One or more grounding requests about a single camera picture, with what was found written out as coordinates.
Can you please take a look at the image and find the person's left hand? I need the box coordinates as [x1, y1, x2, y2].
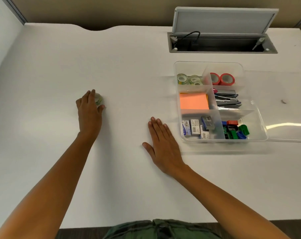
[75, 89, 106, 140]

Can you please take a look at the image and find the person's right hand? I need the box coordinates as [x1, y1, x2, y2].
[142, 117, 188, 179]

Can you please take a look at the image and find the clear plastic organizer box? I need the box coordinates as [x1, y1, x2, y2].
[173, 61, 269, 144]

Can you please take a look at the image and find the clear plastic lid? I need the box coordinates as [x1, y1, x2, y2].
[241, 69, 301, 143]

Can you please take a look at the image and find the person's right forearm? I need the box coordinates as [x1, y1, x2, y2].
[174, 164, 290, 239]

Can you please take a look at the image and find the person's left forearm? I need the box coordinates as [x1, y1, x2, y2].
[0, 131, 99, 239]

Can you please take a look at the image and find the orange sticky note pad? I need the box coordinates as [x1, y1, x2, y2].
[179, 92, 210, 110]

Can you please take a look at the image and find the pile of coloured pencil sharpeners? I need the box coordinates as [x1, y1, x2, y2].
[221, 119, 250, 140]

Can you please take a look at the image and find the green shirt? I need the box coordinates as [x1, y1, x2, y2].
[103, 219, 222, 239]

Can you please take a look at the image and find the silver stapler with pink end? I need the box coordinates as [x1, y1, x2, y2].
[213, 88, 237, 95]

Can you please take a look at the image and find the beige partition panel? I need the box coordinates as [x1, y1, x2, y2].
[10, 0, 301, 30]

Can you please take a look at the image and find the white desk side divider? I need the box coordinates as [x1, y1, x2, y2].
[0, 0, 24, 80]

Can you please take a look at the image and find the black cable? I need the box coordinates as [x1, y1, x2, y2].
[176, 31, 201, 46]

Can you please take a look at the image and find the grey cable tray flap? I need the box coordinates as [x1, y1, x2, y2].
[172, 7, 279, 37]

